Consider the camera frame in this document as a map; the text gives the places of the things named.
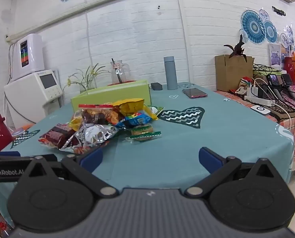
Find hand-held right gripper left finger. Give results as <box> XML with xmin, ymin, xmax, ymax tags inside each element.
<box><xmin>18</xmin><ymin>147</ymin><xmax>119</xmax><ymax>199</ymax></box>

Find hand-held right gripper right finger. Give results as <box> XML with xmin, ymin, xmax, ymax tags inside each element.
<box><xmin>184</xmin><ymin>147</ymin><xmax>285</xmax><ymax>199</ymax></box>

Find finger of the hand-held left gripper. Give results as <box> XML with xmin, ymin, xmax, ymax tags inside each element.
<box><xmin>0</xmin><ymin>151</ymin><xmax>58</xmax><ymax>163</ymax></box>

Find clear red-ended pastry packet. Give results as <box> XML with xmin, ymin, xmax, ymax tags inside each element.
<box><xmin>74</xmin><ymin>104</ymin><xmax>119</xmax><ymax>126</ymax></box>

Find green cardboard box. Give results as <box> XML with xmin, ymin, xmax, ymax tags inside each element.
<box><xmin>71</xmin><ymin>80</ymin><xmax>151</xmax><ymax>113</ymax></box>

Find dark red snack packet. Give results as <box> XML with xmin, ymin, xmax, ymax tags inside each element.
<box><xmin>39</xmin><ymin>123</ymin><xmax>76</xmax><ymax>149</ymax></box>

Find blue snack packet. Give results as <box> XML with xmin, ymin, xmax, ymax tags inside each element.
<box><xmin>116</xmin><ymin>112</ymin><xmax>153</xmax><ymax>129</ymax></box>

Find round cracker packet green ends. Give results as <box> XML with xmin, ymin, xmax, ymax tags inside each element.
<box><xmin>126</xmin><ymin>125</ymin><xmax>162</xmax><ymax>142</ymax></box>

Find yellow snack packet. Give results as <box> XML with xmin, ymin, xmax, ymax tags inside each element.
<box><xmin>112</xmin><ymin>98</ymin><xmax>158</xmax><ymax>121</ymax></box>

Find smartphone red case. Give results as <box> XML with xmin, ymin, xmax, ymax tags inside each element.
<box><xmin>182</xmin><ymin>88</ymin><xmax>208</xmax><ymax>99</ymax></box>

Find white round charging pad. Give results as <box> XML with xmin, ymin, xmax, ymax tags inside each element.
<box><xmin>251</xmin><ymin>105</ymin><xmax>271</xmax><ymax>116</ymax></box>

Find small green snack packet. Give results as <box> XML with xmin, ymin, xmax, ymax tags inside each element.
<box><xmin>149</xmin><ymin>106</ymin><xmax>165</xmax><ymax>116</ymax></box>

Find white countertop appliance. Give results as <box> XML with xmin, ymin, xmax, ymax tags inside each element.
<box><xmin>4</xmin><ymin>69</ymin><xmax>64</xmax><ymax>129</ymax></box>

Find white power strip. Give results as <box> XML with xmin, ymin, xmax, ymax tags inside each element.
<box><xmin>244</xmin><ymin>95</ymin><xmax>275</xmax><ymax>106</ymax></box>

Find green plant in glass vase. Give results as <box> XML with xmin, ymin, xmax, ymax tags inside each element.
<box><xmin>63</xmin><ymin>64</ymin><xmax>106</xmax><ymax>95</ymax></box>

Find white plug charger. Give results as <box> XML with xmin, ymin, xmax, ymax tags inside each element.
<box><xmin>248</xmin><ymin>86</ymin><xmax>260</xmax><ymax>98</ymax></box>

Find patterned stuffed toy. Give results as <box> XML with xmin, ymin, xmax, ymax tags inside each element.
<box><xmin>236</xmin><ymin>77</ymin><xmax>253</xmax><ymax>95</ymax></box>

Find brown cardboard box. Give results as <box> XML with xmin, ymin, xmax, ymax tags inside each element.
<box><xmin>214</xmin><ymin>54</ymin><xmax>255</xmax><ymax>92</ymax></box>

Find glass pitcher red lid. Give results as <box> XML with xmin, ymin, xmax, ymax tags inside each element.
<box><xmin>110</xmin><ymin>59</ymin><xmax>136</xmax><ymax>86</ymax></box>

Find grey thermos bottle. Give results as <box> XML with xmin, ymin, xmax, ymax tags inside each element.
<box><xmin>163</xmin><ymin>56</ymin><xmax>178</xmax><ymax>90</ymax></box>

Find light green container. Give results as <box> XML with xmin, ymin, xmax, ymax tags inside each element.
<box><xmin>253</xmin><ymin>68</ymin><xmax>282</xmax><ymax>80</ymax></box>

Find white water purifier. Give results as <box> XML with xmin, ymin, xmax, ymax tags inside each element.
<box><xmin>10</xmin><ymin>33</ymin><xmax>45</xmax><ymax>81</ymax></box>

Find dark purple plant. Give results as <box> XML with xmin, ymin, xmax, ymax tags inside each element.
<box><xmin>224</xmin><ymin>34</ymin><xmax>248</xmax><ymax>60</ymax></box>

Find large blue paper fan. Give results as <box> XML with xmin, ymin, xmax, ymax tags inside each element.
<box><xmin>241</xmin><ymin>9</ymin><xmax>266</xmax><ymax>44</ymax></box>

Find medium blue paper fan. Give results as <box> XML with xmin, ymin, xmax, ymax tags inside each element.
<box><xmin>263</xmin><ymin>21</ymin><xmax>278</xmax><ymax>43</ymax></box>

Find small pale blue paper fan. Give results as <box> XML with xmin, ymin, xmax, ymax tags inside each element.
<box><xmin>280</xmin><ymin>32</ymin><xmax>293</xmax><ymax>48</ymax></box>
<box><xmin>258</xmin><ymin>9</ymin><xmax>271</xmax><ymax>22</ymax></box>

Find black action camera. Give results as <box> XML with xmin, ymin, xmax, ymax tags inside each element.
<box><xmin>266</xmin><ymin>74</ymin><xmax>280</xmax><ymax>88</ymax></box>
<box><xmin>281</xmin><ymin>74</ymin><xmax>293</xmax><ymax>86</ymax></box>

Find black cable bundle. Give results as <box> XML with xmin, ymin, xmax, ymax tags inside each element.
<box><xmin>252</xmin><ymin>64</ymin><xmax>277</xmax><ymax>73</ymax></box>

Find wall photo poster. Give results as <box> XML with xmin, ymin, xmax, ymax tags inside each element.
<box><xmin>269</xmin><ymin>43</ymin><xmax>291</xmax><ymax>66</ymax></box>

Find black wall hook rack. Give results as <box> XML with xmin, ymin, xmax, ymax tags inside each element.
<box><xmin>272</xmin><ymin>5</ymin><xmax>286</xmax><ymax>17</ymax></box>

